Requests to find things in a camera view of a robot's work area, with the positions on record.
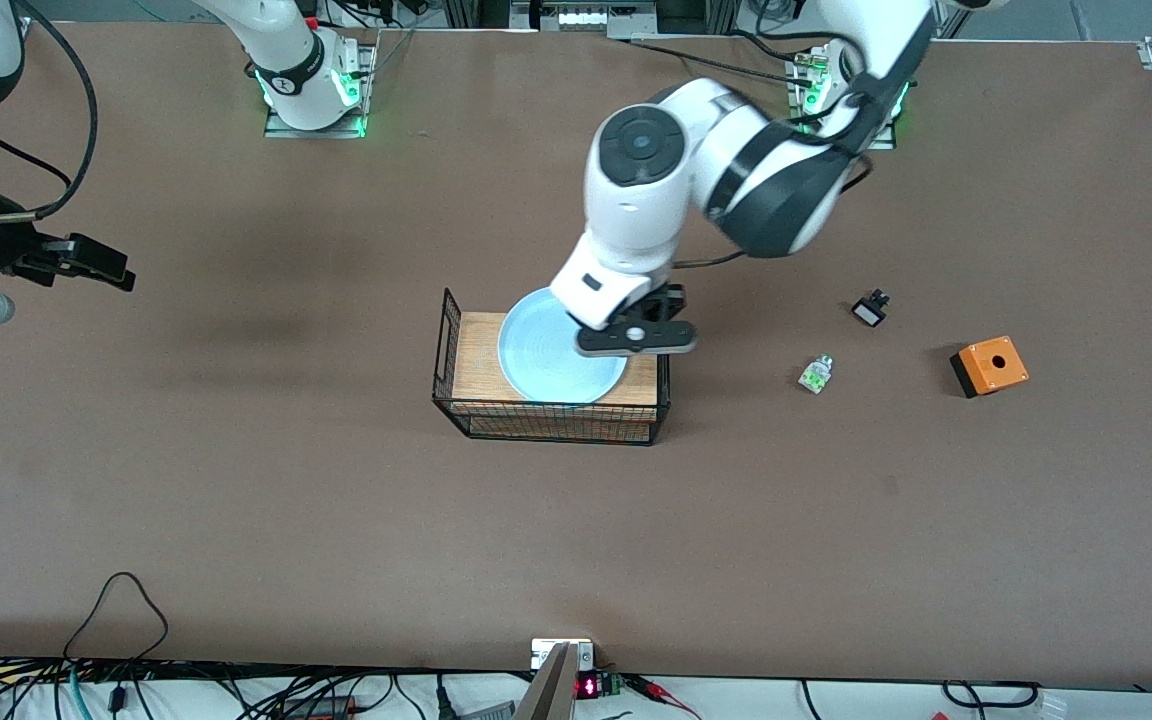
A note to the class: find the orange button enclosure box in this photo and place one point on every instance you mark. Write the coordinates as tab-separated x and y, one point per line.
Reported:
991	368

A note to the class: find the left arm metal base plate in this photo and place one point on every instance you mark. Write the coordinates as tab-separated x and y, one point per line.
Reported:
884	143

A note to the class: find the silver metal bracket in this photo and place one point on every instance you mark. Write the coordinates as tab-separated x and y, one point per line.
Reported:
542	655

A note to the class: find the black power adapter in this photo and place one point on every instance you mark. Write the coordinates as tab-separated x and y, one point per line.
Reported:
321	708

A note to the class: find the grey aluminium bar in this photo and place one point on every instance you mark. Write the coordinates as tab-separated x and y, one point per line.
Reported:
551	690

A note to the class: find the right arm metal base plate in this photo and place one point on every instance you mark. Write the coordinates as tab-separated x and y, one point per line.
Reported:
281	131

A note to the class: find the light blue round plate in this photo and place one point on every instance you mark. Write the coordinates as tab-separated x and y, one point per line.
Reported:
536	360

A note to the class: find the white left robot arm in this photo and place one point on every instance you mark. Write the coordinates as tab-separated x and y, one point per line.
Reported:
636	200

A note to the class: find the green white contact block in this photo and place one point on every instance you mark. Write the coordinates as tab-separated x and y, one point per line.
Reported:
816	376

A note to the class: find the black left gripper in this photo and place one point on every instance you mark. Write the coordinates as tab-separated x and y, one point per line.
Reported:
674	303

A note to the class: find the red test clip lead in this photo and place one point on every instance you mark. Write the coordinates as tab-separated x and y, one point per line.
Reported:
661	688

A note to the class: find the wooden board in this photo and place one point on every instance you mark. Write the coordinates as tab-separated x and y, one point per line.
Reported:
476	360

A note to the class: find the aluminium frame with white connector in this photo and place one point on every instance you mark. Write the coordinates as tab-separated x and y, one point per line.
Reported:
581	18

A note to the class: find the red digit display module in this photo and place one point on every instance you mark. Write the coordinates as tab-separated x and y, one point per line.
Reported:
588	688

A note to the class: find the black white button switch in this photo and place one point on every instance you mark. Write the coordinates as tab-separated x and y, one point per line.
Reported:
870	312

